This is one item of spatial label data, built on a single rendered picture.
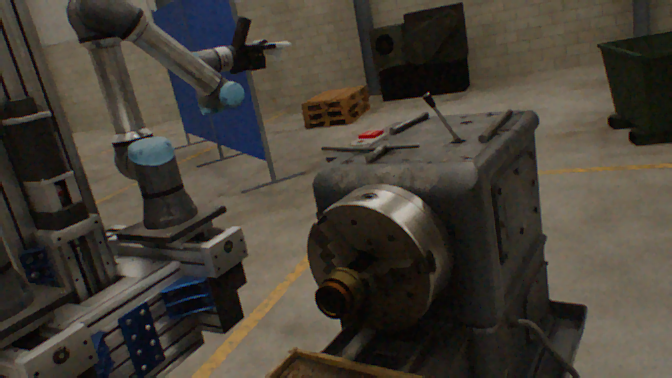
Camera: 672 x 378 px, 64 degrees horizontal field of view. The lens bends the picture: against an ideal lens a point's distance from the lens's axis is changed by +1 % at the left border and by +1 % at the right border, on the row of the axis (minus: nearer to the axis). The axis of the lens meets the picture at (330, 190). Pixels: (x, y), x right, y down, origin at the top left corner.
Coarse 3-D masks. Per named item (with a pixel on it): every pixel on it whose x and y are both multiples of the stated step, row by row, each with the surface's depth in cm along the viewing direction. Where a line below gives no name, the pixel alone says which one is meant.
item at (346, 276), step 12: (336, 276) 108; (348, 276) 108; (324, 288) 106; (336, 288) 105; (348, 288) 107; (360, 288) 109; (324, 300) 110; (336, 300) 112; (348, 300) 106; (360, 300) 110; (324, 312) 109; (336, 312) 108; (348, 312) 109
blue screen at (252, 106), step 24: (192, 0) 675; (216, 0) 595; (168, 24) 824; (192, 24) 708; (216, 24) 621; (192, 48) 742; (168, 72) 926; (240, 72) 599; (192, 96) 831; (192, 120) 882; (216, 120) 750; (240, 120) 653; (192, 144) 967; (216, 144) 785; (240, 144) 684; (264, 144) 599
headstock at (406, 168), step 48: (432, 144) 140; (480, 144) 132; (528, 144) 154; (336, 192) 135; (432, 192) 120; (480, 192) 116; (528, 192) 150; (480, 240) 119; (528, 240) 155; (480, 288) 122
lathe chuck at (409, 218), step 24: (360, 192) 120; (384, 192) 117; (336, 216) 117; (360, 216) 113; (384, 216) 110; (408, 216) 112; (312, 240) 124; (360, 240) 116; (384, 240) 112; (408, 240) 109; (432, 240) 112; (312, 264) 126; (360, 264) 125; (408, 288) 113; (432, 288) 110; (384, 312) 120; (408, 312) 116
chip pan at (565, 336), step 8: (560, 320) 177; (568, 320) 177; (576, 320) 176; (560, 328) 173; (568, 328) 173; (576, 328) 172; (560, 336) 170; (568, 336) 169; (552, 344) 166; (560, 344) 166; (568, 344) 165; (544, 352) 164; (560, 352) 162; (568, 352) 162; (552, 360) 160; (544, 368) 157; (552, 368) 156; (560, 368) 156; (544, 376) 154; (552, 376) 153; (560, 376) 153
